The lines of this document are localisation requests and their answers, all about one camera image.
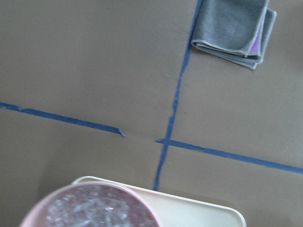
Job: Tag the cream plastic tray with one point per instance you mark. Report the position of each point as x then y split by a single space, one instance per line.
175 211

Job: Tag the pile of clear ice cubes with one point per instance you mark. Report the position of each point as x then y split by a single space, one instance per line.
97 206

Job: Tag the folded grey cloth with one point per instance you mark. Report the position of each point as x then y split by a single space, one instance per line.
235 30

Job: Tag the pink bowl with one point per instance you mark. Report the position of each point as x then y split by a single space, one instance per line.
36 217

